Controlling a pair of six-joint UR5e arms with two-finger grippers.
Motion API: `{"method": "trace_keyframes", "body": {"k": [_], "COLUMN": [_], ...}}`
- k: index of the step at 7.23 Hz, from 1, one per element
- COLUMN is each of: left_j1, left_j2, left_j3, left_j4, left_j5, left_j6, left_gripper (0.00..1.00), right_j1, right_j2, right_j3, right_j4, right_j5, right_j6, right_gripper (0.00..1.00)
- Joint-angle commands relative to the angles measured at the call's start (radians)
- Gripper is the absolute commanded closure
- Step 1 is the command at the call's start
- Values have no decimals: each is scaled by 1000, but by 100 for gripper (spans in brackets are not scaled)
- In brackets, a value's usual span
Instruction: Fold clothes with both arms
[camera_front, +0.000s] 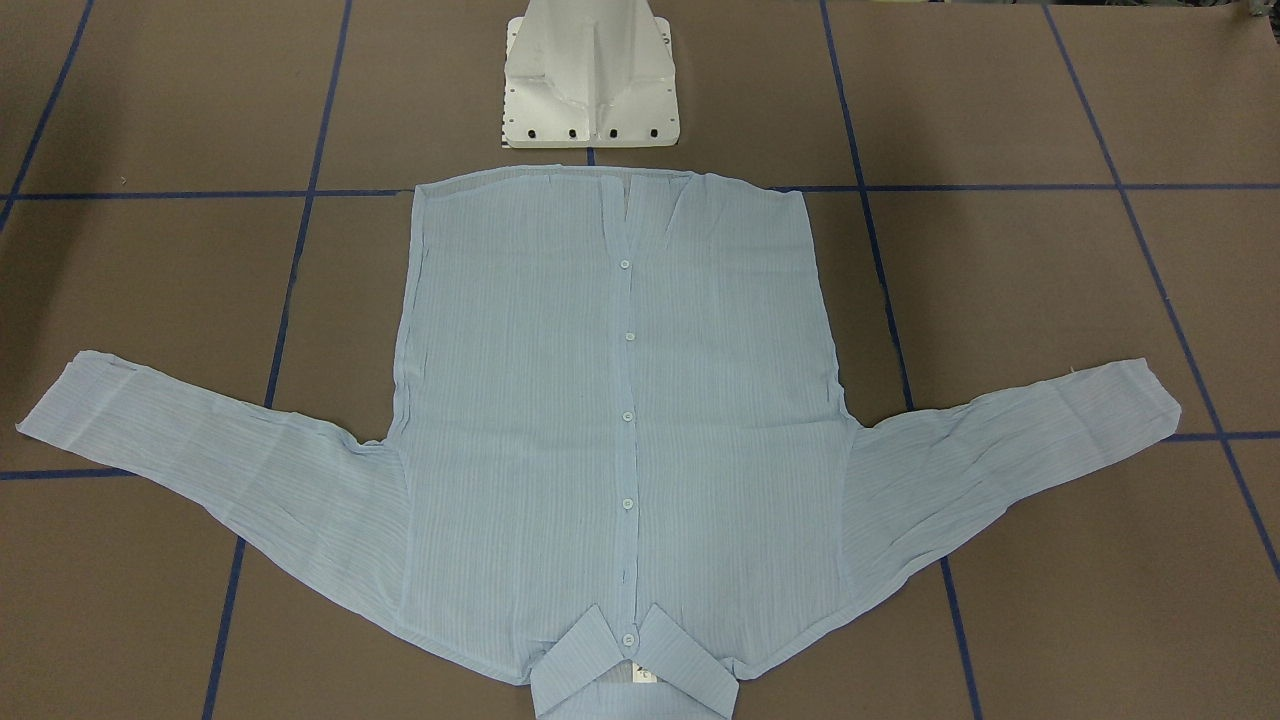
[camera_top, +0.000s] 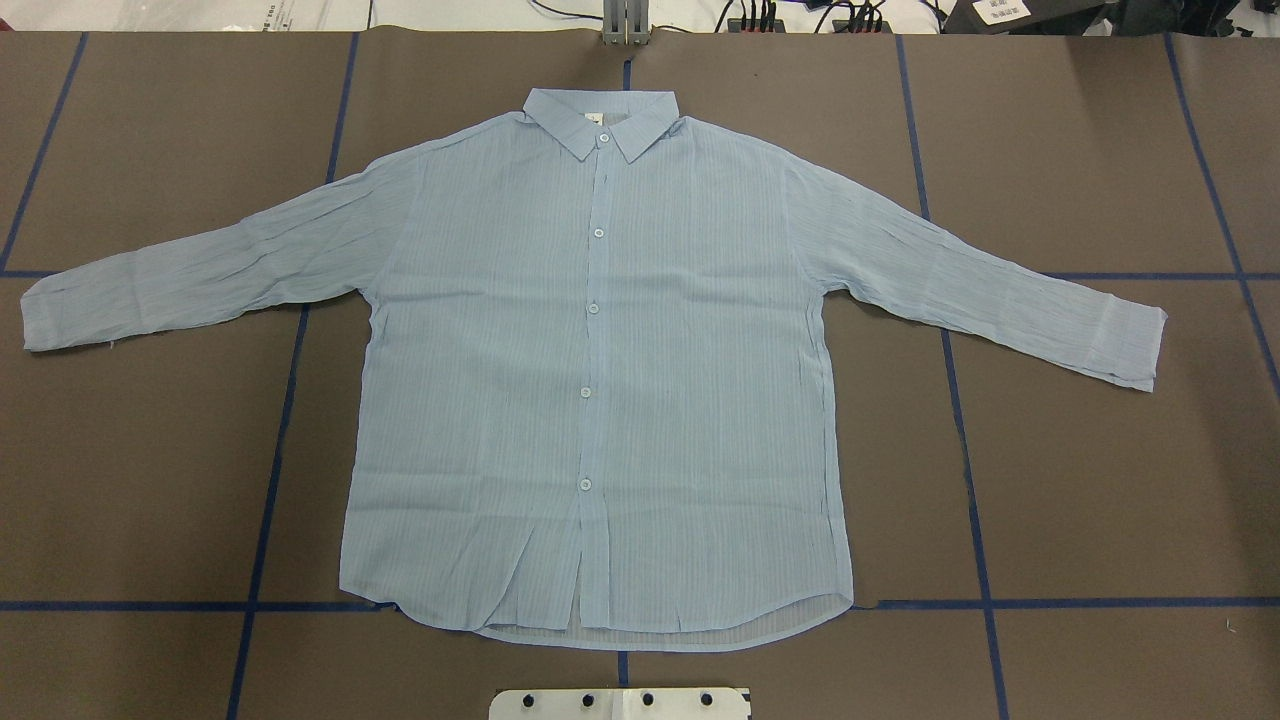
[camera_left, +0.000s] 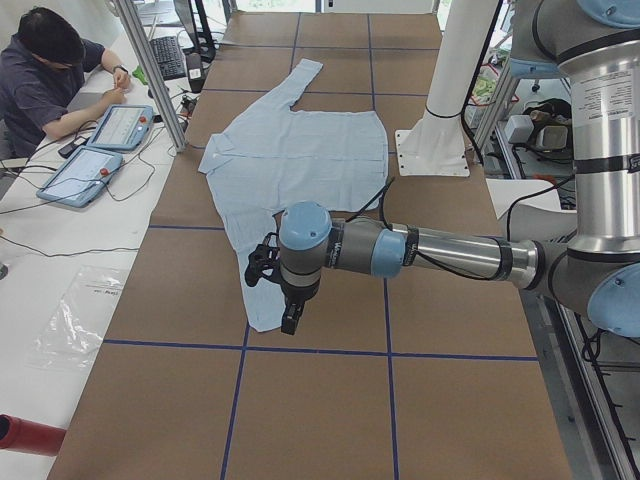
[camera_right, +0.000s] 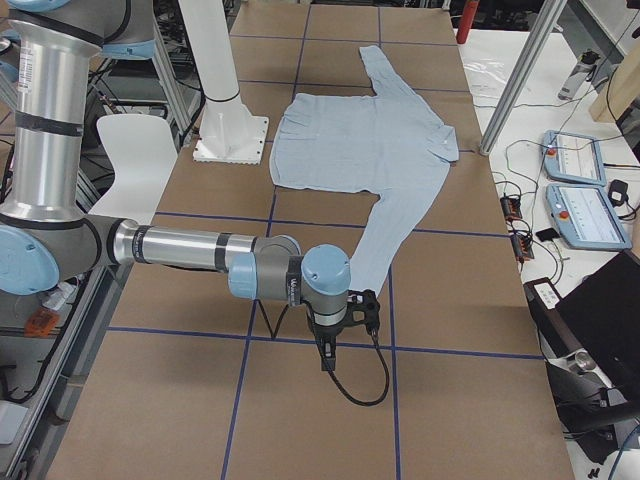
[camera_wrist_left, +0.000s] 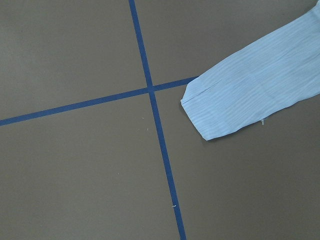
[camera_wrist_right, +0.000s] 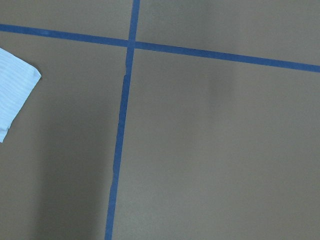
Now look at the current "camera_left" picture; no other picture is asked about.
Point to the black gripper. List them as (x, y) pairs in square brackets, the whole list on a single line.
[(295, 296)]

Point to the light blue button shirt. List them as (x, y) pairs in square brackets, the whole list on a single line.
[(271, 157)]

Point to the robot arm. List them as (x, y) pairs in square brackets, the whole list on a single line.
[(595, 44)]

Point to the brown paper table cover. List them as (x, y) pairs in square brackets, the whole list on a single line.
[(424, 376)]

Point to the clear plastic bag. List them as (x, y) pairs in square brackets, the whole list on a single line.
[(72, 337)]

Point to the lower blue teach pendant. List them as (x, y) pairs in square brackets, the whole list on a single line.
[(82, 177)]

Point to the blue teach pendant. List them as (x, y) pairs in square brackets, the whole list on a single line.
[(82, 177), (122, 128)]

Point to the upper blue teach pendant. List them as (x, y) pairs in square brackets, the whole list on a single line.
[(122, 128)]

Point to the black keyboard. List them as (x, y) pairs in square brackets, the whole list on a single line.
[(169, 57)]

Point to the red cylinder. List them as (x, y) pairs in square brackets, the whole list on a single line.
[(24, 436)]

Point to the seated person in dark shirt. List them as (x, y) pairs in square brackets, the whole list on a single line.
[(42, 70)]

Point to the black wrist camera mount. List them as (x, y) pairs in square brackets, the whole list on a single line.
[(263, 262)]

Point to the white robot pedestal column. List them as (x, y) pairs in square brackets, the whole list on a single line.
[(435, 146)]

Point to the aluminium frame post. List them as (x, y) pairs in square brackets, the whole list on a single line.
[(133, 27)]

